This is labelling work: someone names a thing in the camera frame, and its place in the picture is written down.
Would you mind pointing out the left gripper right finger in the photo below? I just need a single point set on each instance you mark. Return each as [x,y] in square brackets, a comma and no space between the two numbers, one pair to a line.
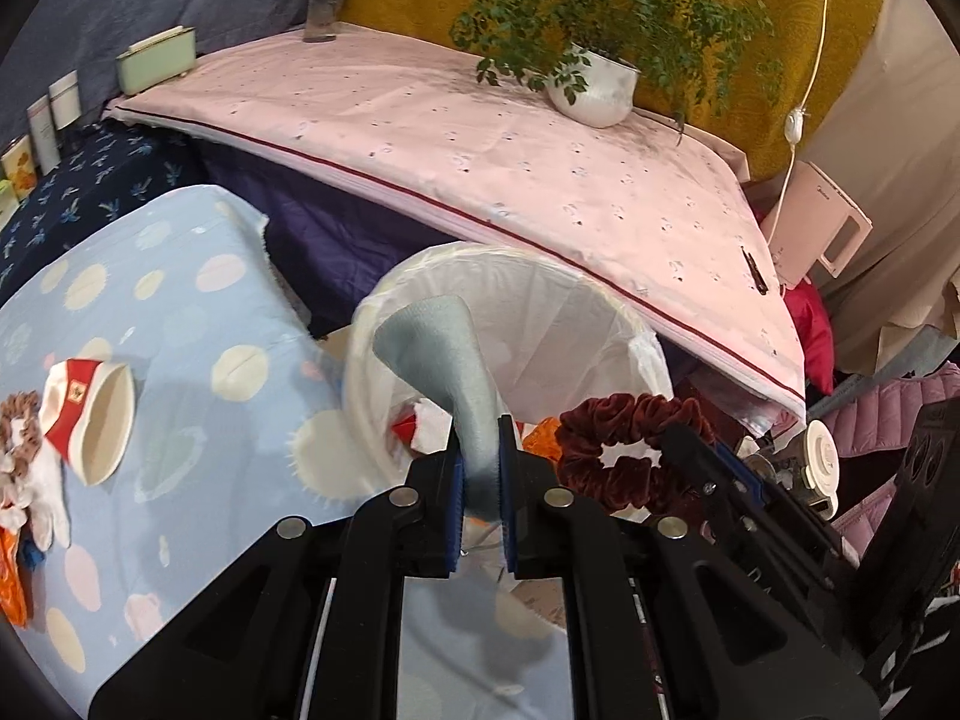
[732,617]

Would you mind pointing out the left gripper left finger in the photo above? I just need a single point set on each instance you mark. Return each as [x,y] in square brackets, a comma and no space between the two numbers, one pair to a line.
[306,622]

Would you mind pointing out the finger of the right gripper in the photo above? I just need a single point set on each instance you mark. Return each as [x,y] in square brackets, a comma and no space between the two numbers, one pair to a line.
[705,442]
[739,460]

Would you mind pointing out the dark red velvet scrunchie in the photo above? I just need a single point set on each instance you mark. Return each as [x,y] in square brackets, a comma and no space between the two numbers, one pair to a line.
[610,450]

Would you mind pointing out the red white paper cup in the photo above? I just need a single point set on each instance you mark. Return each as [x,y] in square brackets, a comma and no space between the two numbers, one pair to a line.
[422,427]
[87,413]

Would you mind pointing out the grey cloth pouch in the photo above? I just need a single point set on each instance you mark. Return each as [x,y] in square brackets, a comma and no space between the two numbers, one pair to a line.
[432,346]

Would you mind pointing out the white glove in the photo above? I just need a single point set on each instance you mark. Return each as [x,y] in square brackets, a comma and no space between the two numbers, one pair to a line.
[33,498]

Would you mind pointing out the orange plastic bag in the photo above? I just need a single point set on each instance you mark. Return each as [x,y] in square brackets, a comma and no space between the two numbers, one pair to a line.
[15,607]

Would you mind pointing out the brown scrunchie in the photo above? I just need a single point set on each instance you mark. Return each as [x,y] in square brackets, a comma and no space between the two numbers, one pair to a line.
[21,436]

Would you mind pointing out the white lined trash bin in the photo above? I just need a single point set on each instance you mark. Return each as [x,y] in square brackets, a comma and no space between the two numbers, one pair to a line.
[551,338]

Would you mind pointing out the pink quilted jacket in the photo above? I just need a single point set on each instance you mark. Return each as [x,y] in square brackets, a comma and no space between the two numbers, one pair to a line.
[871,434]

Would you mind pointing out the black hair clip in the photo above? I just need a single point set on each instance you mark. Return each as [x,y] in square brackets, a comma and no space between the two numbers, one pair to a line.
[755,273]

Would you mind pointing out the light blue patterned tablecloth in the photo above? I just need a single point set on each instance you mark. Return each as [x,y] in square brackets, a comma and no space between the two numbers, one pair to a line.
[237,423]

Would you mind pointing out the pink bed sheet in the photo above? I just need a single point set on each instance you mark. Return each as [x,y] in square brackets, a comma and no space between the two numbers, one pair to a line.
[654,214]

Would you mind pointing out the white potted green plant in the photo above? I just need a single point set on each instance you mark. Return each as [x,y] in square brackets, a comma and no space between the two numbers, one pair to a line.
[686,53]

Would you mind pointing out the yellow backdrop cloth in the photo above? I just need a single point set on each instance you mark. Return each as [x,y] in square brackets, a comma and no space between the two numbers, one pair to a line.
[819,43]

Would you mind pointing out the navy floral cloth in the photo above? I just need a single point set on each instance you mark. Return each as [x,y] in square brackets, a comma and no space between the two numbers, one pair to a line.
[116,170]

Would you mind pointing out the white green small box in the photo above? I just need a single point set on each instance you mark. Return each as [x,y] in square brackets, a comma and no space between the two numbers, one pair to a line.
[9,202]

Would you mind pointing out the orange printed small box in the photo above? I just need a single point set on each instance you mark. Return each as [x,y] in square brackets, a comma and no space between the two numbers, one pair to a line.
[19,167]

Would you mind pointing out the white tall bottle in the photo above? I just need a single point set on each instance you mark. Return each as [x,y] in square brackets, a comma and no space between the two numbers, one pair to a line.
[43,135]

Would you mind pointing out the white jar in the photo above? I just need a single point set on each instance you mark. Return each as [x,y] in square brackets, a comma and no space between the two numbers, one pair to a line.
[65,102]

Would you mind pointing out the mint green tissue box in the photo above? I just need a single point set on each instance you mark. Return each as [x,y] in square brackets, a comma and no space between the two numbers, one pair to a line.
[156,59]

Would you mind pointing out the blue velvet backdrop cloth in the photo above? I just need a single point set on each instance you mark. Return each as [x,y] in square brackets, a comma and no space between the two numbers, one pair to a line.
[43,40]

